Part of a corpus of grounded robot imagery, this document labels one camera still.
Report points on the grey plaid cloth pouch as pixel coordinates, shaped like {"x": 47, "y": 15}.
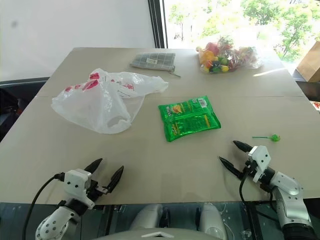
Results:
{"x": 152, "y": 60}

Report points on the dark furniture beside table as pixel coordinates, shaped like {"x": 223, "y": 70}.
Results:
{"x": 10, "y": 105}

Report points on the silver rounded robot shell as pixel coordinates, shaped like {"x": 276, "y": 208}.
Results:
{"x": 212, "y": 216}
{"x": 146, "y": 215}

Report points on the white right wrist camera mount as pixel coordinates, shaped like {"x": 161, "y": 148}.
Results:
{"x": 261, "y": 157}

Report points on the green snack packet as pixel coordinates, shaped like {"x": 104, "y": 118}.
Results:
{"x": 187, "y": 120}

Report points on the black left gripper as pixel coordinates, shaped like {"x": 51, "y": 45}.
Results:
{"x": 95, "y": 191}

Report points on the green lollipop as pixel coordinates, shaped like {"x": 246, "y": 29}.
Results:
{"x": 275, "y": 138}

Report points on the brown cardboard box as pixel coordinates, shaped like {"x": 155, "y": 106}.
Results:
{"x": 311, "y": 62}

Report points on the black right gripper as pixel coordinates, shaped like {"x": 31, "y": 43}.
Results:
{"x": 250, "y": 171}

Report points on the black window frame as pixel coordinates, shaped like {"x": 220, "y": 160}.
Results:
{"x": 156, "y": 22}

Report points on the grey robot chest panel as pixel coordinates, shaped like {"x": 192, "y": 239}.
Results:
{"x": 160, "y": 233}

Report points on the white red-printed plastic bag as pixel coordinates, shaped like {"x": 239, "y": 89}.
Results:
{"x": 95, "y": 112}

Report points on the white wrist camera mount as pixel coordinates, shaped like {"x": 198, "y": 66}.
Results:
{"x": 75, "y": 182}
{"x": 261, "y": 157}

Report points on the clear bag of colourful toys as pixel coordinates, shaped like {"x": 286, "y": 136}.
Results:
{"x": 220, "y": 60}

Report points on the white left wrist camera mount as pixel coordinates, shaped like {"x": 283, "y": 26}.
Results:
{"x": 75, "y": 182}

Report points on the small red object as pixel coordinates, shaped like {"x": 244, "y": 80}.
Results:
{"x": 317, "y": 105}

